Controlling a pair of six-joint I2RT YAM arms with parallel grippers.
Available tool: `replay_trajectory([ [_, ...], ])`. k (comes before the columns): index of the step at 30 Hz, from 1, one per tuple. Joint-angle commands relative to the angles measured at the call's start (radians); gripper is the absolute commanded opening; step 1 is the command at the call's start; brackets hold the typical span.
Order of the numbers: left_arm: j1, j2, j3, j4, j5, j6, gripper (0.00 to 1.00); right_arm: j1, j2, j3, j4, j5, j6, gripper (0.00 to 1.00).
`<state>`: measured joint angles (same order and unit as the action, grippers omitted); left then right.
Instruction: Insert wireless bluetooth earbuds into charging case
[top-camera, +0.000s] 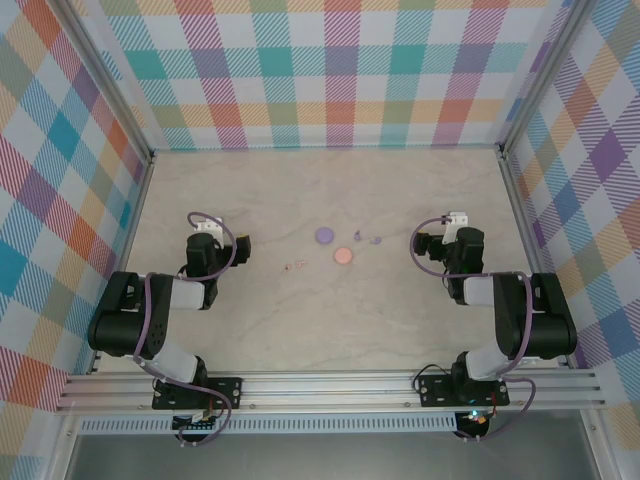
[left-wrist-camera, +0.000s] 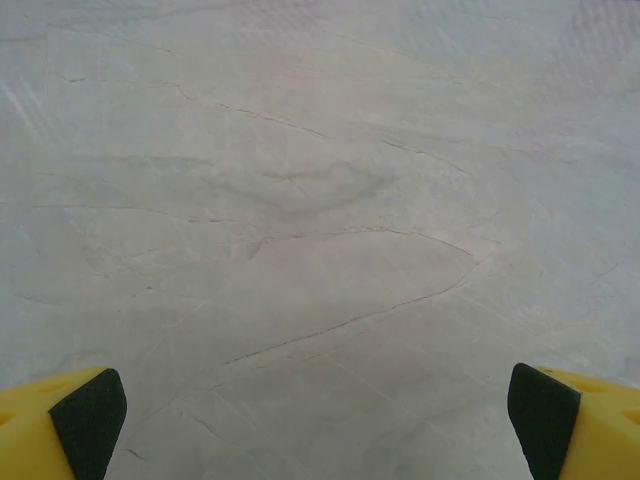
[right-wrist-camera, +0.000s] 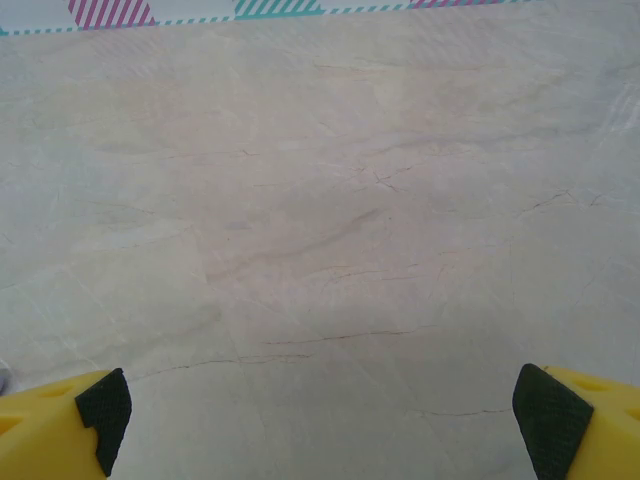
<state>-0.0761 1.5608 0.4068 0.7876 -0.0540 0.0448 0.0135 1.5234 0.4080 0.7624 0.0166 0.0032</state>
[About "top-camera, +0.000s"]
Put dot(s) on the pink earbud charging case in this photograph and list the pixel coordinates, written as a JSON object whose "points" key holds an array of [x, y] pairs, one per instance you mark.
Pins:
{"points": [[343, 256]]}

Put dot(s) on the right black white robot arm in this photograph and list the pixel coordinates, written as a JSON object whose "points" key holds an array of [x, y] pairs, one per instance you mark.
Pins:
{"points": [[545, 320]]}

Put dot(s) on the aluminium mounting rail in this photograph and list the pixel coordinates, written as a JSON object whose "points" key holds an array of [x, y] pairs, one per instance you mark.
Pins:
{"points": [[325, 390]]}

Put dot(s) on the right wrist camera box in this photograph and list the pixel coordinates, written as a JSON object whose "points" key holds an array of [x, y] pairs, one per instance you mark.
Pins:
{"points": [[457, 222]]}

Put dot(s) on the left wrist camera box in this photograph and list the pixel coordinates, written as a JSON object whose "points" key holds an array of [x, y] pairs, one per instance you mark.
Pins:
{"points": [[209, 225]]}

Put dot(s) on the aluminium frame leg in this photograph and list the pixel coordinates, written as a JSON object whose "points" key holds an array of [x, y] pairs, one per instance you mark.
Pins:
{"points": [[62, 450], [597, 445]]}

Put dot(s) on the aluminium frame post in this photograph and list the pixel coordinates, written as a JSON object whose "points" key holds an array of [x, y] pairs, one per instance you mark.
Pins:
{"points": [[544, 75], [112, 80]]}

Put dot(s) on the aluminium side rail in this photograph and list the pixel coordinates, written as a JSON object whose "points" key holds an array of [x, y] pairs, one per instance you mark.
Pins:
{"points": [[536, 250], [123, 260]]}

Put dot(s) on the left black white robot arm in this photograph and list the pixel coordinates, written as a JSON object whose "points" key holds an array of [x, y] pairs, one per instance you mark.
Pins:
{"points": [[125, 320]]}

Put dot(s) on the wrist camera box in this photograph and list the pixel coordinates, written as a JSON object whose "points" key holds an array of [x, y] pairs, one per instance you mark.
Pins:
{"points": [[457, 222], [209, 225]]}

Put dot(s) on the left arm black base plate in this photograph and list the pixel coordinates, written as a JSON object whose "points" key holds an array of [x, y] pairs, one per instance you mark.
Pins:
{"points": [[230, 392]]}

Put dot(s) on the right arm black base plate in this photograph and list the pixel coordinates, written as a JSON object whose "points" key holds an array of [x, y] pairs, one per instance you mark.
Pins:
{"points": [[435, 390]]}

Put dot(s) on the purple earbud charging case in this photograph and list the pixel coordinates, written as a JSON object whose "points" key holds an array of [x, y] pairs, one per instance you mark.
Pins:
{"points": [[324, 235]]}

